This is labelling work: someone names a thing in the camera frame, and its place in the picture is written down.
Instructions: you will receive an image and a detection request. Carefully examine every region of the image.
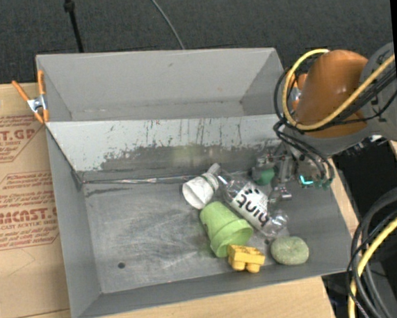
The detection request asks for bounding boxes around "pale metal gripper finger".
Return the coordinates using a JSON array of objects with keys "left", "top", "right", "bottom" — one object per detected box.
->
[
  {"left": 252, "top": 153, "right": 281, "bottom": 172},
  {"left": 266, "top": 180, "right": 293, "bottom": 203}
]

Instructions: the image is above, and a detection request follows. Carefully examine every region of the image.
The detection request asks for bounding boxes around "clear plastic bottle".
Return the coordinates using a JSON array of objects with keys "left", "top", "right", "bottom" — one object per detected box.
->
[{"left": 204, "top": 156, "right": 291, "bottom": 244}]

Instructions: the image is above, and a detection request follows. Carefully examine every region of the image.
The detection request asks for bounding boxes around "pale green round sponge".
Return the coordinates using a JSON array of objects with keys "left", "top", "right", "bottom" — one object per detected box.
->
[{"left": 269, "top": 234, "right": 311, "bottom": 268}]

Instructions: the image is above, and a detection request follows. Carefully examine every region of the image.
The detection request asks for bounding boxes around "light green plastic cup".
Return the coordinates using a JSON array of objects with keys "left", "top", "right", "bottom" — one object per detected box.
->
[{"left": 198, "top": 197, "right": 257, "bottom": 260}]

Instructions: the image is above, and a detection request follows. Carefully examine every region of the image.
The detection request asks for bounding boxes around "white paper cup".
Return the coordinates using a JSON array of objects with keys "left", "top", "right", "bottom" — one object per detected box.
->
[{"left": 181, "top": 173, "right": 222, "bottom": 212}]

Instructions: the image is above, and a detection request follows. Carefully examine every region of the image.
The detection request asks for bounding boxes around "yellow toy block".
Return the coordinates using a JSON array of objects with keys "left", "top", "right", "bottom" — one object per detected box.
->
[{"left": 225, "top": 240, "right": 267, "bottom": 276}]

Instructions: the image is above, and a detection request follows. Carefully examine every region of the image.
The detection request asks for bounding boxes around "grey metal bin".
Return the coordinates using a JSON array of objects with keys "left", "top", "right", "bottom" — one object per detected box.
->
[{"left": 34, "top": 26, "right": 359, "bottom": 318}]

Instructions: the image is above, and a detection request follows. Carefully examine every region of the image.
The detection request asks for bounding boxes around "brown cardboard board red print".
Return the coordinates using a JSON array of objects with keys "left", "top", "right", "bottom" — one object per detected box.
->
[{"left": 0, "top": 77, "right": 72, "bottom": 318}]

